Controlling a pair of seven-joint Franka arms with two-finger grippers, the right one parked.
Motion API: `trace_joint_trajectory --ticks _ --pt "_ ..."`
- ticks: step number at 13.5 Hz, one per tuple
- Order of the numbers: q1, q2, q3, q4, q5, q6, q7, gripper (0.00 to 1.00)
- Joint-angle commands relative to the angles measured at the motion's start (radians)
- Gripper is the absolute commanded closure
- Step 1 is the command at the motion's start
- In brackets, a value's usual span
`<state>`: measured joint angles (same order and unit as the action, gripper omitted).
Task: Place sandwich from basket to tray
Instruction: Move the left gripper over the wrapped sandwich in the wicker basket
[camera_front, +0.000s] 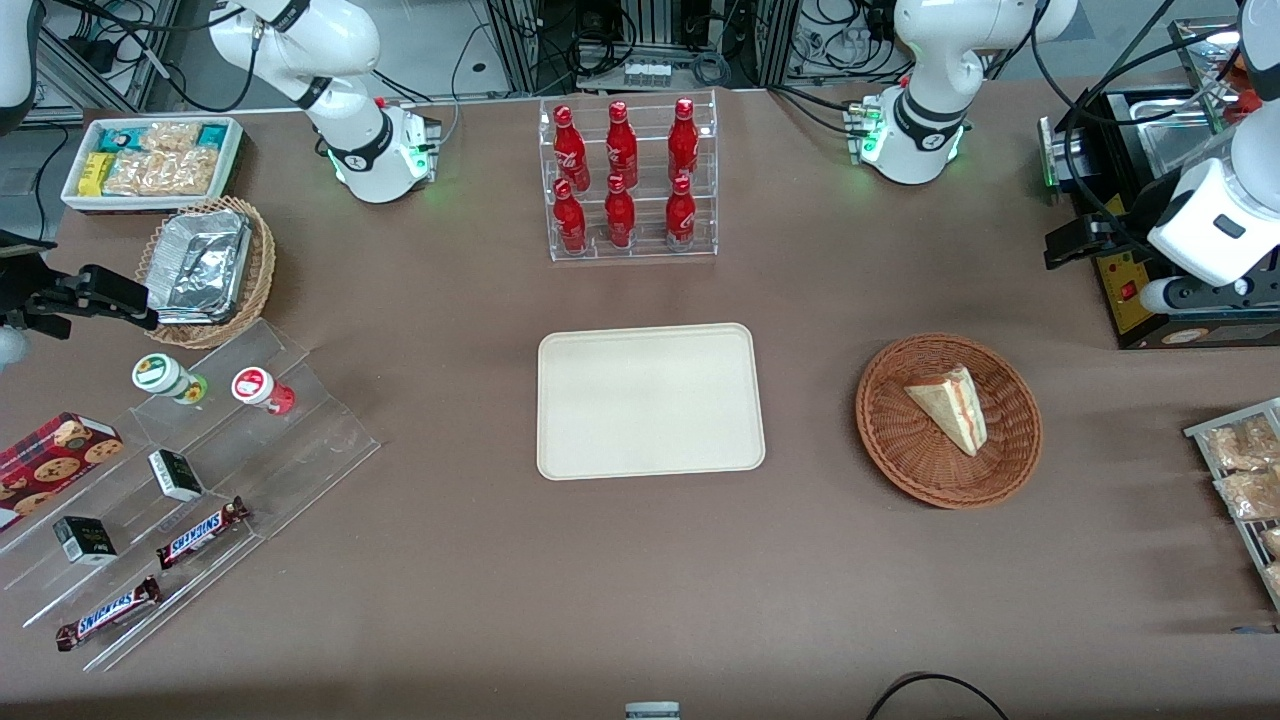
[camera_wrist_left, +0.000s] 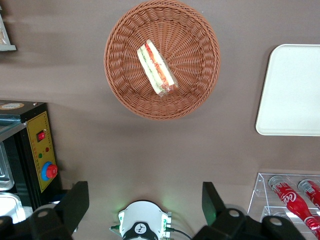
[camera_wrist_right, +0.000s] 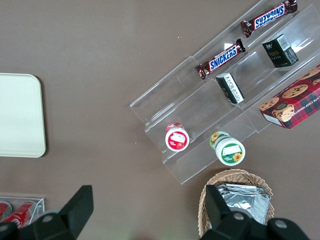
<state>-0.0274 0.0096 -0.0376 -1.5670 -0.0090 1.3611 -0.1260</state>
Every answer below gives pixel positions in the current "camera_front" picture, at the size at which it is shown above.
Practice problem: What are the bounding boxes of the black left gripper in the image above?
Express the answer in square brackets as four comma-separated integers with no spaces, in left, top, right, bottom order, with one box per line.
[1044,213,1153,272]

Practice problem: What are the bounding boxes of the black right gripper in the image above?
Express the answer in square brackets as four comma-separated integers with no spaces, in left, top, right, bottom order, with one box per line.
[0,264,159,340]

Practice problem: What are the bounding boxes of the triangle sandwich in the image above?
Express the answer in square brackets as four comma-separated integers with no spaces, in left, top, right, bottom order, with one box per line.
[904,365,989,458]

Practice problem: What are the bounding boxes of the aluminium foil tray stack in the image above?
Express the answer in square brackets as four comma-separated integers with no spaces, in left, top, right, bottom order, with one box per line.
[144,209,253,325]

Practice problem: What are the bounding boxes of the light oval wicker basket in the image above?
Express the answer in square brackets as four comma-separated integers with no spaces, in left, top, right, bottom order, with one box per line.
[134,196,277,350]

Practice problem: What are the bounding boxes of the brown round wicker basket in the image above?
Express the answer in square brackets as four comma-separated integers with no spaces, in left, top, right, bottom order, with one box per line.
[855,332,1044,510]

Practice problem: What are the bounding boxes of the beige plastic tray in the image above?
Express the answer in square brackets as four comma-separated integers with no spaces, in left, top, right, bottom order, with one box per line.
[537,322,767,482]

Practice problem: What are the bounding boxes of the black countertop food warmer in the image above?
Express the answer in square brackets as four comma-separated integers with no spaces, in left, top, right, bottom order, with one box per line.
[1038,15,1280,350]

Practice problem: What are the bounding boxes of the green lid snack cup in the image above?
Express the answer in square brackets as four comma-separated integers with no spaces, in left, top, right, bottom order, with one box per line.
[131,352,210,405]

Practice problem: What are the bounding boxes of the white rectangular snack bin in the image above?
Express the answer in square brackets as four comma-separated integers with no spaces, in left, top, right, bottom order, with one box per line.
[60,116,247,215]

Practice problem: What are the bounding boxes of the large clear cracker bag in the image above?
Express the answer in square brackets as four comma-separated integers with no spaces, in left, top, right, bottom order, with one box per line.
[104,148,221,197]

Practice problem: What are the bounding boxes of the red cookie box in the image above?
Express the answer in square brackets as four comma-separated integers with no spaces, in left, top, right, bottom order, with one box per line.
[0,411,125,517]

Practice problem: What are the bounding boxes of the small clear cracker bag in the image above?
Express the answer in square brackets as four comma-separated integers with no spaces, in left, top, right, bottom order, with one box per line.
[139,121,203,154]

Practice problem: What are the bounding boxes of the red lid snack cup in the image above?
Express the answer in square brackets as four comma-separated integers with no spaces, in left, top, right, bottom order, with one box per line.
[231,366,297,417]

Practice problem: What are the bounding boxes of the small black box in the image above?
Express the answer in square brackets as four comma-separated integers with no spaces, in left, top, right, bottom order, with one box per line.
[52,515,119,567]
[147,448,205,503]

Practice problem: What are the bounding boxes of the clear acrylic stepped display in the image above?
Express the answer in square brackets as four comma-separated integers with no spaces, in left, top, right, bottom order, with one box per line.
[0,319,382,673]

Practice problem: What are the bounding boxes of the brown snickers bar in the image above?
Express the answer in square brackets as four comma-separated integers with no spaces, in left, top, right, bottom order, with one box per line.
[54,575,162,652]
[156,496,252,570]

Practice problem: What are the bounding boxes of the red cola bottle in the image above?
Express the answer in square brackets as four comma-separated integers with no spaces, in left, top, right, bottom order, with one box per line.
[664,174,698,250]
[603,173,638,250]
[552,104,592,192]
[605,100,640,190]
[552,178,589,254]
[667,97,701,184]

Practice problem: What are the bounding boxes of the clear acrylic bottle rack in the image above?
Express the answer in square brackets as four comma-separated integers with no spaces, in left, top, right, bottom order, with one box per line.
[539,89,719,264]

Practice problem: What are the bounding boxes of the grey wire rack tray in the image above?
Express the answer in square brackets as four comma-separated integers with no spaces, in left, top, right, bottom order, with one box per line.
[1184,397,1280,612]

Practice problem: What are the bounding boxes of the aluminium frame post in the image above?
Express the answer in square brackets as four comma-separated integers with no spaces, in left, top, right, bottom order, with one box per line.
[754,0,803,88]
[488,0,548,97]

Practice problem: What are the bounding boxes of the black looped cable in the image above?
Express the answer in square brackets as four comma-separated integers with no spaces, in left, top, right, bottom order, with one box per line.
[864,672,1012,720]

